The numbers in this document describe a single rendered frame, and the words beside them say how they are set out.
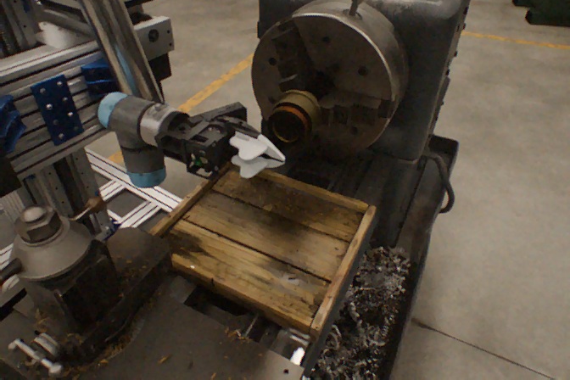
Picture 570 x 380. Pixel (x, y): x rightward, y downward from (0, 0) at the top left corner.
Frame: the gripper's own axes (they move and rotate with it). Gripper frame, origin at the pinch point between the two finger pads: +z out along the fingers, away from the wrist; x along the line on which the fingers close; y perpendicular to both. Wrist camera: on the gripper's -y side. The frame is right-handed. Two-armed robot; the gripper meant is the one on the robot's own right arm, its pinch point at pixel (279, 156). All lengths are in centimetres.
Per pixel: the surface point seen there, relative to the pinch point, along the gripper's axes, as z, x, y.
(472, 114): 33, -111, -238
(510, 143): 58, -110, -210
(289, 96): -4.6, 3.6, -12.6
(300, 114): -0.9, 2.5, -9.7
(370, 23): 4.0, 13.5, -28.4
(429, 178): 21, -55, -77
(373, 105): 9.2, 1.7, -20.0
